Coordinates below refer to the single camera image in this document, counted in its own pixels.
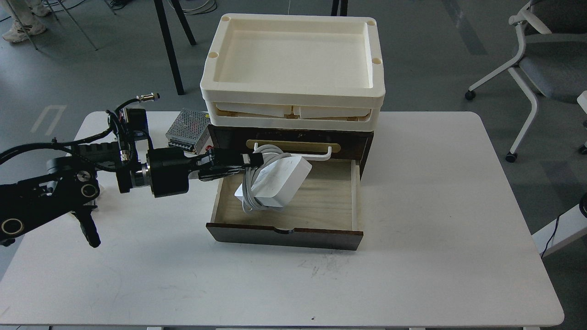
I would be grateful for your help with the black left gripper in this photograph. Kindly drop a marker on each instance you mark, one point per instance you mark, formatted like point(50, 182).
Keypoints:
point(169, 168)

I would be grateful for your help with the white power strip with cable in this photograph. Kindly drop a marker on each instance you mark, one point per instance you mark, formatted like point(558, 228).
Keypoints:
point(274, 184)

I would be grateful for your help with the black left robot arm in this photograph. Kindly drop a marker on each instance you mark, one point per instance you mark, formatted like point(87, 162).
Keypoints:
point(124, 148)

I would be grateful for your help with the silver metal power supply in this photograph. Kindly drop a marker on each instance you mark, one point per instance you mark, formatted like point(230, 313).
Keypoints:
point(189, 131)

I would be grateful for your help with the lower cream plastic tray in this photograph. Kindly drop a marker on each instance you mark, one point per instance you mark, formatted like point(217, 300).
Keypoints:
point(274, 116)

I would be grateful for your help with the cream plastic tray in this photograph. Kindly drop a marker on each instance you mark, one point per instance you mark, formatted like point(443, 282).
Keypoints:
point(274, 116)
point(325, 61)

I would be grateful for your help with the open wooden drawer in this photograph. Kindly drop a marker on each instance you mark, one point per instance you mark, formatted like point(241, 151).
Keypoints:
point(324, 212)

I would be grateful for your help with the upper cream plastic tray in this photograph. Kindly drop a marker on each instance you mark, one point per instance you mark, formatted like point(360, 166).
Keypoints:
point(325, 61)

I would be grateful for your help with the person's white shoes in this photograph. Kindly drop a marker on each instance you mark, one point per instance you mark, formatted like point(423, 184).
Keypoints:
point(24, 14)

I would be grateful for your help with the white office chair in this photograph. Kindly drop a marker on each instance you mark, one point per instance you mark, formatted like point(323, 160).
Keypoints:
point(555, 69)

